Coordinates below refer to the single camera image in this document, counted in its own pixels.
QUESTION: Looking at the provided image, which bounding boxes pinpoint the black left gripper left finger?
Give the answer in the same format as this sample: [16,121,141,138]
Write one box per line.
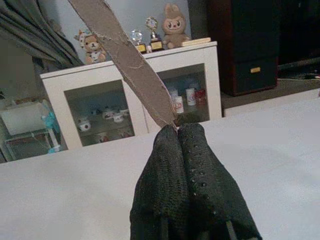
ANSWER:
[129,124,188,240]

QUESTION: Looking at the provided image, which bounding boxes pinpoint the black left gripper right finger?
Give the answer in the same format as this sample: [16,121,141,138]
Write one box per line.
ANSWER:
[166,122,263,240]

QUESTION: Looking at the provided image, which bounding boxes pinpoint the brown cardboard piece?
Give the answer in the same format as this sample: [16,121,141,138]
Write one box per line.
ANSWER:
[67,0,176,129]

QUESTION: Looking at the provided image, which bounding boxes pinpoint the red and white cup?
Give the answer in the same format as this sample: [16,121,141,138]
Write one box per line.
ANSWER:
[167,86,179,101]
[173,95,185,114]
[185,87,197,107]

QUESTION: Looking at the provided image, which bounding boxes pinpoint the red mug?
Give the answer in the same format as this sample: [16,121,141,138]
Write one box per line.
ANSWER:
[195,89,207,103]

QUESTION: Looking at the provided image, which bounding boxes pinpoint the white low TV stand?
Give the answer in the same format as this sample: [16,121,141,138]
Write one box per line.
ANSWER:
[221,77,320,118]

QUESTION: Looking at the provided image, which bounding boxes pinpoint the white glass-door cabinet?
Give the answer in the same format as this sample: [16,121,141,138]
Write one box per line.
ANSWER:
[39,41,223,151]

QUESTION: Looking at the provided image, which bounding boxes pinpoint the gold trophy black base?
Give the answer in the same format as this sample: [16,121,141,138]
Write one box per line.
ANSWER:
[144,16,165,52]

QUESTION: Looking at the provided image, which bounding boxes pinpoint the flat light wooden box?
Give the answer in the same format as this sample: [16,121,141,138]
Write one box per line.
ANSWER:
[181,36,212,48]

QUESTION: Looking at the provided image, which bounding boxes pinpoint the crystal ball trophy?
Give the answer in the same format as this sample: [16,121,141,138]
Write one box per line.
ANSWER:
[129,29,147,54]

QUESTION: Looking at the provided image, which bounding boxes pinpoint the brown bear plush toy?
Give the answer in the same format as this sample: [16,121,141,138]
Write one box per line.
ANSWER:
[74,28,108,65]

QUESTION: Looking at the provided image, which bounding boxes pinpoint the white storage box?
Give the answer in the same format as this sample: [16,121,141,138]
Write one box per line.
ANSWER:
[0,102,48,136]

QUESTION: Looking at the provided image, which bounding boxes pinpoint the brown long-eared plush toy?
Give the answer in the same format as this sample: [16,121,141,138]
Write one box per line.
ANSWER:
[161,2,192,50]

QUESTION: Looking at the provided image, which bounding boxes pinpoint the dark wooden speaker cabinet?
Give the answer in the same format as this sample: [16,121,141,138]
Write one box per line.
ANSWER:
[209,0,280,98]

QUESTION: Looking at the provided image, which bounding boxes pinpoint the black television screen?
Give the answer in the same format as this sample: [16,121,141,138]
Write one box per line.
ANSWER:
[277,0,320,73]

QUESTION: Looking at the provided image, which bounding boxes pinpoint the grey curtain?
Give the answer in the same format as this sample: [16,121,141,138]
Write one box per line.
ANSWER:
[0,0,85,76]

